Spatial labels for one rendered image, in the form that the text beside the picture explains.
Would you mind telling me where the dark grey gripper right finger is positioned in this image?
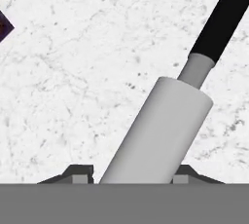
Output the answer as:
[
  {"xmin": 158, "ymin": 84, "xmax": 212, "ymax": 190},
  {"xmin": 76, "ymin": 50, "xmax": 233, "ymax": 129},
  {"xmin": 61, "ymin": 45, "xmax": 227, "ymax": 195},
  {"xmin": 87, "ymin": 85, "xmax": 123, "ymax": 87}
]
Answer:
[{"xmin": 170, "ymin": 164, "xmax": 226, "ymax": 185}]

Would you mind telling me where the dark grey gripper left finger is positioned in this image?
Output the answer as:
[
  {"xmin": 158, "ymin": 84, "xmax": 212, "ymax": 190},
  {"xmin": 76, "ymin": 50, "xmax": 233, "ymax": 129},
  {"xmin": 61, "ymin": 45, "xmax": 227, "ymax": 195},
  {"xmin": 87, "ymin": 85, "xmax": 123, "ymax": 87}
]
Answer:
[{"xmin": 37, "ymin": 164, "xmax": 95, "ymax": 185}]

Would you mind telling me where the white rolling pin black handle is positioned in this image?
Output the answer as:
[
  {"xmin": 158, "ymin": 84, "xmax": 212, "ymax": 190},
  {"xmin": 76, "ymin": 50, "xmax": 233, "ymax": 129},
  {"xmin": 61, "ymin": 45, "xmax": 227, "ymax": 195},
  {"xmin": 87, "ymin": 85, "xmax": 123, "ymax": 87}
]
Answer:
[{"xmin": 98, "ymin": 0, "xmax": 249, "ymax": 185}]

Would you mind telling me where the dark purple object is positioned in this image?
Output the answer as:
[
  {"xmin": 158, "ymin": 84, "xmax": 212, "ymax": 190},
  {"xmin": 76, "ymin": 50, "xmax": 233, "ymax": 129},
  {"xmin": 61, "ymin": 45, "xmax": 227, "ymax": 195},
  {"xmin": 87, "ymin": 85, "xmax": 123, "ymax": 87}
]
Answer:
[{"xmin": 0, "ymin": 11, "xmax": 16, "ymax": 43}]

